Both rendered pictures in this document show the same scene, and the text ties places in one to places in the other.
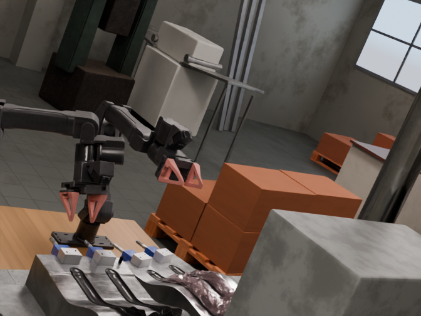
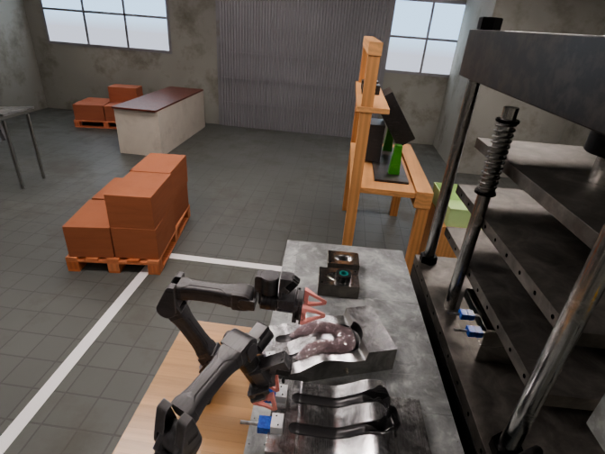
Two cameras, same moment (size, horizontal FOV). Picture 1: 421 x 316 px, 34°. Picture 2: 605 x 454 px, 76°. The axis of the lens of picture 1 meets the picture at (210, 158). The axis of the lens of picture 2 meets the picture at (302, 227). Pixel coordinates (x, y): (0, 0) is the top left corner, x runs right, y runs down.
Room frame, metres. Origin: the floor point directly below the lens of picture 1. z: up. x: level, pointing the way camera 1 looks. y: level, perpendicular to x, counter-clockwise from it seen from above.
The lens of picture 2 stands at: (1.11, 0.77, 1.99)
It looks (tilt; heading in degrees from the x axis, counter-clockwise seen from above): 28 degrees down; 314
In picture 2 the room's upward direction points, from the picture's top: 4 degrees clockwise
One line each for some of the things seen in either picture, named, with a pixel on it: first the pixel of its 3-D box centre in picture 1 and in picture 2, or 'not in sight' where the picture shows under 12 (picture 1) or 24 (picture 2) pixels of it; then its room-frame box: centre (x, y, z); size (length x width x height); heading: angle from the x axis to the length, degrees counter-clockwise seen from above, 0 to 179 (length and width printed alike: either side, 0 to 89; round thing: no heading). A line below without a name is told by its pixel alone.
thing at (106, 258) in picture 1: (95, 252); (266, 394); (1.77, 0.20, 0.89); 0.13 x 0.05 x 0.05; 42
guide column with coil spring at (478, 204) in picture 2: not in sight; (465, 252); (1.65, -0.87, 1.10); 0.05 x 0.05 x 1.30
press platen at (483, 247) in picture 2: not in sight; (564, 298); (1.25, -1.01, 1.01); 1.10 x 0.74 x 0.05; 132
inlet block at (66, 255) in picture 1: (60, 251); (261, 423); (1.70, 0.28, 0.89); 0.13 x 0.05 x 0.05; 42
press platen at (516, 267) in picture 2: not in sight; (589, 249); (1.25, -1.01, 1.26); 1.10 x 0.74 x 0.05; 132
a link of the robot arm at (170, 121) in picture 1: (160, 136); (259, 287); (1.88, 0.15, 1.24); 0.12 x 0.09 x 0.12; 40
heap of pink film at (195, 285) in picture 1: (210, 288); (324, 335); (1.83, -0.14, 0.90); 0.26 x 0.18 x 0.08; 60
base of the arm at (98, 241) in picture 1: (86, 231); not in sight; (2.01, 0.27, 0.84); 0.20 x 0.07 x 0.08; 130
